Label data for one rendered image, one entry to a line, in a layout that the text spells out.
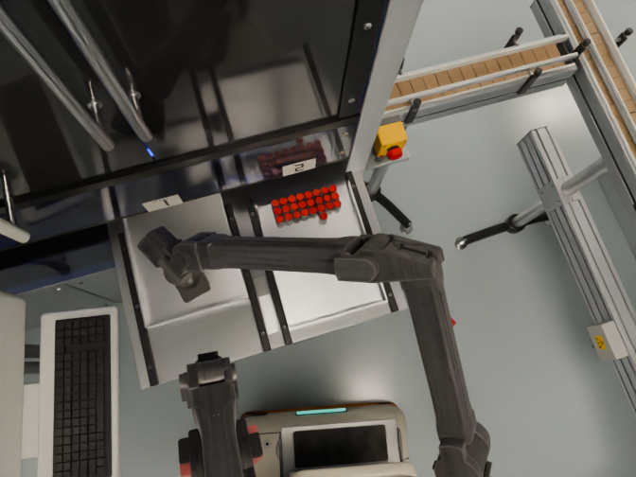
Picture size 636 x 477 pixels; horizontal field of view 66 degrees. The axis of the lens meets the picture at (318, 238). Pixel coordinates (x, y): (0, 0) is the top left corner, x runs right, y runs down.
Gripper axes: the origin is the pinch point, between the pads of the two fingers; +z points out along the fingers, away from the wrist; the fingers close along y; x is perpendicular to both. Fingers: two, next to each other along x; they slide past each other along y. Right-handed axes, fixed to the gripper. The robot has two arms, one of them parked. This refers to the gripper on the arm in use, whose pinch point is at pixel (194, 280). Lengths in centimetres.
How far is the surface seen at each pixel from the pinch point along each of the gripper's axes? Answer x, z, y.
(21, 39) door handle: -3, -71, 19
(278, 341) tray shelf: -10.3, 7.4, -22.9
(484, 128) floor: -146, 100, 13
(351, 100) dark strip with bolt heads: -46, -30, 11
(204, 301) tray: 1.0, 8.5, -4.6
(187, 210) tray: -6.3, 10.5, 19.3
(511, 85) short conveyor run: -103, 5, 6
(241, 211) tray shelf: -18.7, 10.2, 12.0
